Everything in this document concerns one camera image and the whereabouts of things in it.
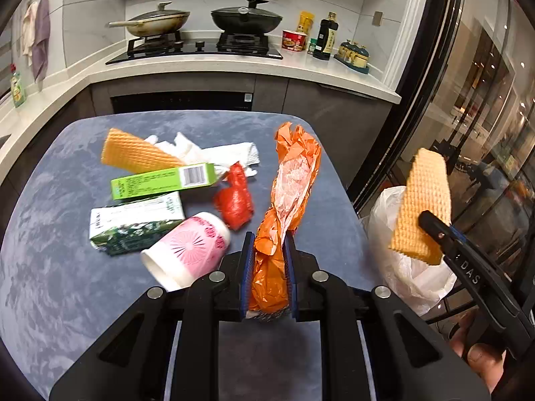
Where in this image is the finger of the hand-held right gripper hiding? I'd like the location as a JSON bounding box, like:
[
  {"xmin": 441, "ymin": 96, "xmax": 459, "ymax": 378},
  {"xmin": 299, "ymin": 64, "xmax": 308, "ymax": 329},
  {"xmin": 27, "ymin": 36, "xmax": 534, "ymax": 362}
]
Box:
[{"xmin": 418, "ymin": 210, "xmax": 468, "ymax": 260}]

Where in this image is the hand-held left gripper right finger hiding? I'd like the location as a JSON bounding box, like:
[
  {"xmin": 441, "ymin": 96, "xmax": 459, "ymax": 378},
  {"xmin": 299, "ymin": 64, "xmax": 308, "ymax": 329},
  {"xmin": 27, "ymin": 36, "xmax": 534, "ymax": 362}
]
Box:
[{"xmin": 284, "ymin": 234, "xmax": 492, "ymax": 401}]

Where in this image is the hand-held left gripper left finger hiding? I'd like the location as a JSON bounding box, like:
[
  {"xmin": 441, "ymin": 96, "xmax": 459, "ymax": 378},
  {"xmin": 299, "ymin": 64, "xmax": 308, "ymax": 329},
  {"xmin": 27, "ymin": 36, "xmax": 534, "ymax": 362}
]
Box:
[{"xmin": 49, "ymin": 232, "xmax": 256, "ymax": 401}]

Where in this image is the ridged orange wafer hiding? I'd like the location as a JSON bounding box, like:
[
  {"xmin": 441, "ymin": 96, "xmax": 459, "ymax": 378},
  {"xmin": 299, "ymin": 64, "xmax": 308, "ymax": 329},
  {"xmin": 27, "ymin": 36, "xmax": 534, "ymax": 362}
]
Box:
[
  {"xmin": 101, "ymin": 128, "xmax": 185, "ymax": 174},
  {"xmin": 389, "ymin": 147, "xmax": 452, "ymax": 266}
]

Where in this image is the orange plastic wrapper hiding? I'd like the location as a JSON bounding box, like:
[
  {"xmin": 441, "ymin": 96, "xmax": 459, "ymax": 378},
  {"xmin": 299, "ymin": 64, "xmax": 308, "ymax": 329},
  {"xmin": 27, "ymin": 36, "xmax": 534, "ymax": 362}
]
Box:
[{"xmin": 246, "ymin": 122, "xmax": 322, "ymax": 322}]

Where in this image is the white plastic bag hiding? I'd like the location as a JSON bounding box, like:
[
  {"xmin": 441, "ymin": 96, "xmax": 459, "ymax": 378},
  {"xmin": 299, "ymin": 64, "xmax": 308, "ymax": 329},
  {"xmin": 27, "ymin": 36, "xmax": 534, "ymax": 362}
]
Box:
[{"xmin": 359, "ymin": 186, "xmax": 458, "ymax": 318}]

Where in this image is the pink and white paper cup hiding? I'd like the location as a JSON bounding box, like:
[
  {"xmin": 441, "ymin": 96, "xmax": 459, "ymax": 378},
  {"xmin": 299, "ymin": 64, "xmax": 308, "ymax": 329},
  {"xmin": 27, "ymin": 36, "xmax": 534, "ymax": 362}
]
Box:
[{"xmin": 141, "ymin": 212, "xmax": 231, "ymax": 292}]

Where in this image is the red plastic bag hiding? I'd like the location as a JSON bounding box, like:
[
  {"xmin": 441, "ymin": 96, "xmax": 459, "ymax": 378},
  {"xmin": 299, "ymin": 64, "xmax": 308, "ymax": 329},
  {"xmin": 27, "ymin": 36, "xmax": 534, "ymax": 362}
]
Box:
[{"xmin": 214, "ymin": 162, "xmax": 254, "ymax": 230}]

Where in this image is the white paper towel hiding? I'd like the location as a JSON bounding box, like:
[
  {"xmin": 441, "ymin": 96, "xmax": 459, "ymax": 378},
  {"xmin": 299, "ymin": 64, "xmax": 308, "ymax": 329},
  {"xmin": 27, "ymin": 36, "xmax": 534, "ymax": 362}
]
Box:
[{"xmin": 144, "ymin": 132, "xmax": 260, "ymax": 178}]

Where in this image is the green and white milk carton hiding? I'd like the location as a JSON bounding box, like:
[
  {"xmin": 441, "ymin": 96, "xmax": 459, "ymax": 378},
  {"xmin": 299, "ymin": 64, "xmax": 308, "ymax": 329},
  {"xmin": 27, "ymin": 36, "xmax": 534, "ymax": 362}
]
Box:
[{"xmin": 89, "ymin": 192, "xmax": 186, "ymax": 257}]

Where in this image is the green cardboard box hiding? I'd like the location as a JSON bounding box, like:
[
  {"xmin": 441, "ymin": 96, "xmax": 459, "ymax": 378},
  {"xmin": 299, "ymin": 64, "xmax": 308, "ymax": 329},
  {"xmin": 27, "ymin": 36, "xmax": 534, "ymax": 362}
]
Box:
[{"xmin": 111, "ymin": 162, "xmax": 226, "ymax": 201}]

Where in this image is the person's right hand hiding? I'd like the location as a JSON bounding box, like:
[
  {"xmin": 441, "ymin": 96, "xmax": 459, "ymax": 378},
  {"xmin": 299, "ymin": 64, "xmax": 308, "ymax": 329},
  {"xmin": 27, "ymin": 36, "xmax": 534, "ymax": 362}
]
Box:
[{"xmin": 449, "ymin": 313, "xmax": 508, "ymax": 393}]

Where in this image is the black framed glass door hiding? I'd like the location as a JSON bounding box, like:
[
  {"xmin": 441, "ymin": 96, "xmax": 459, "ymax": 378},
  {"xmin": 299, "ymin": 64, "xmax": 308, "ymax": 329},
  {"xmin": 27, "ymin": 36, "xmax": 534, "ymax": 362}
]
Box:
[{"xmin": 347, "ymin": 0, "xmax": 535, "ymax": 239}]

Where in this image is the black built-in oven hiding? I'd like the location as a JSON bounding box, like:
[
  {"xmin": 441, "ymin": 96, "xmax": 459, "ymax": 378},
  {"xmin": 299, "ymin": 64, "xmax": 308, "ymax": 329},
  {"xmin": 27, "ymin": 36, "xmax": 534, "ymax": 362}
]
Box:
[{"xmin": 111, "ymin": 91, "xmax": 255, "ymax": 113}]

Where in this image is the spice jar set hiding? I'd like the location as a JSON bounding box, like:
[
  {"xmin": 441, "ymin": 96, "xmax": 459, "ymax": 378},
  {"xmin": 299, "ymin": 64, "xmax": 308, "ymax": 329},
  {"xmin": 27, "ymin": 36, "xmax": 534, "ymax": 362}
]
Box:
[{"xmin": 334, "ymin": 40, "xmax": 371, "ymax": 75}]

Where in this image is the dark sauce bottle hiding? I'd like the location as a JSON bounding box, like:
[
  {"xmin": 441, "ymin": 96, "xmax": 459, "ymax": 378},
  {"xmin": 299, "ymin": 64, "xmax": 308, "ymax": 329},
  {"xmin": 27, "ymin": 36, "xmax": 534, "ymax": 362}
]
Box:
[{"xmin": 313, "ymin": 12, "xmax": 337, "ymax": 60}]

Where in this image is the red instant noodle cup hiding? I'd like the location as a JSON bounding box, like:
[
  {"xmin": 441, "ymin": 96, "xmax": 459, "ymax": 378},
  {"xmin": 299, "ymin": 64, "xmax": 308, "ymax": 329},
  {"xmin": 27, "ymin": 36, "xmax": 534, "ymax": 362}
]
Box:
[{"xmin": 282, "ymin": 29, "xmax": 309, "ymax": 53}]

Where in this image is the black gas stove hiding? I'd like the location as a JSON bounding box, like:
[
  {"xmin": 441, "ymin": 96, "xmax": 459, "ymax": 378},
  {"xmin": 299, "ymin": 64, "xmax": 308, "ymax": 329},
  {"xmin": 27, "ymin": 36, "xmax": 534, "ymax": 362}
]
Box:
[{"xmin": 105, "ymin": 31, "xmax": 284, "ymax": 66}]

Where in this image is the black wok with lid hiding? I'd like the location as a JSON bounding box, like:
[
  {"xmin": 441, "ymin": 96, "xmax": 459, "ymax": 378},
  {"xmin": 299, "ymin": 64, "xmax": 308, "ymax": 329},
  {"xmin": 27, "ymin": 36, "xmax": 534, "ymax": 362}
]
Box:
[{"xmin": 210, "ymin": 0, "xmax": 283, "ymax": 35}]

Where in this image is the beige frying pan with lid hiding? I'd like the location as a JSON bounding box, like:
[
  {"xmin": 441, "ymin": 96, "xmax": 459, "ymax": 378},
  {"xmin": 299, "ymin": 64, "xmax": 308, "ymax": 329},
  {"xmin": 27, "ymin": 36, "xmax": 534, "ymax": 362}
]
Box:
[{"xmin": 109, "ymin": 2, "xmax": 191, "ymax": 37}]

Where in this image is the green dish soap bottle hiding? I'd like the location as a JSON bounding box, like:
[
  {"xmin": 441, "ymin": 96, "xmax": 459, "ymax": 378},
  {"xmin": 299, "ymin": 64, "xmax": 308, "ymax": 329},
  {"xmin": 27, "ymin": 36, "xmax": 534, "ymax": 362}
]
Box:
[{"xmin": 9, "ymin": 64, "xmax": 26, "ymax": 108}]

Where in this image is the purple hanging towel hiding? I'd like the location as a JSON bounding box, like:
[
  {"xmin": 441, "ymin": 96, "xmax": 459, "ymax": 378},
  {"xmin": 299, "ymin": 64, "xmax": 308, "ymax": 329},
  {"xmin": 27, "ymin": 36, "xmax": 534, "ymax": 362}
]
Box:
[{"xmin": 31, "ymin": 0, "xmax": 51, "ymax": 82}]

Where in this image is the white hanging towel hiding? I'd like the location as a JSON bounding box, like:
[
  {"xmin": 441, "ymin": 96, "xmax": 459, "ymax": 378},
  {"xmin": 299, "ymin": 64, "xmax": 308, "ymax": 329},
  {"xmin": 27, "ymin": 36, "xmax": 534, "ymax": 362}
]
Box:
[{"xmin": 22, "ymin": 2, "xmax": 39, "ymax": 57}]

